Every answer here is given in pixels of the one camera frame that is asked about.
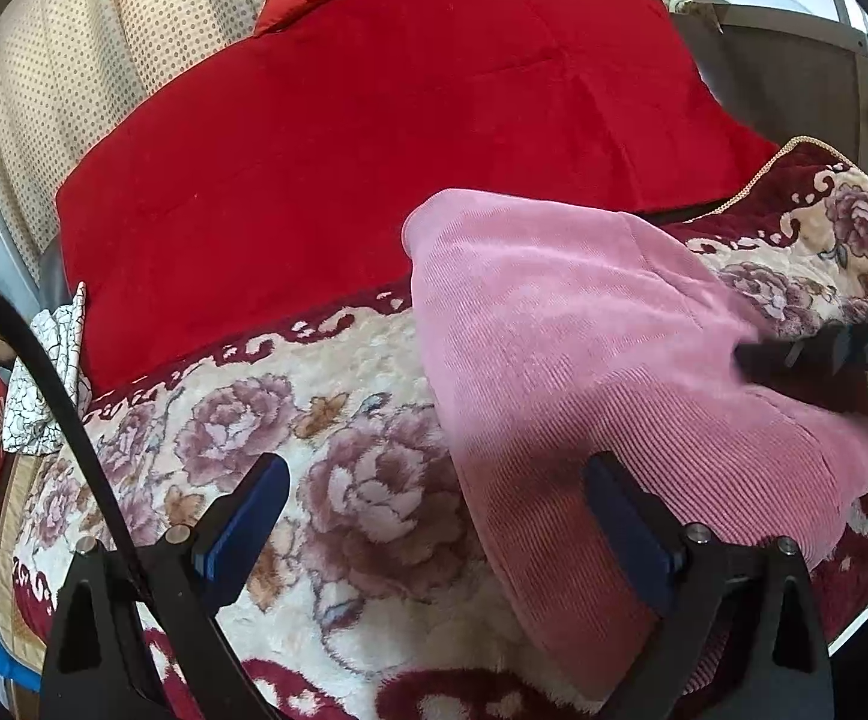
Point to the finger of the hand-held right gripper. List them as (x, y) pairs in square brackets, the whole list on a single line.
[(832, 349)]

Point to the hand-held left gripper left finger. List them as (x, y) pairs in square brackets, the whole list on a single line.
[(246, 525)]

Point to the grey bed headboard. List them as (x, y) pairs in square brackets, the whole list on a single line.
[(787, 90)]

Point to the red quilt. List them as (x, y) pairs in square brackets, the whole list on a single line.
[(374, 150)]

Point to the white patterned cloth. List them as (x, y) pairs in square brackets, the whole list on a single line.
[(44, 382)]

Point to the floral plush blanket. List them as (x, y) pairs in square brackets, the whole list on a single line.
[(344, 480)]

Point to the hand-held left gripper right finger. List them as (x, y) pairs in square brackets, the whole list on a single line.
[(629, 532)]

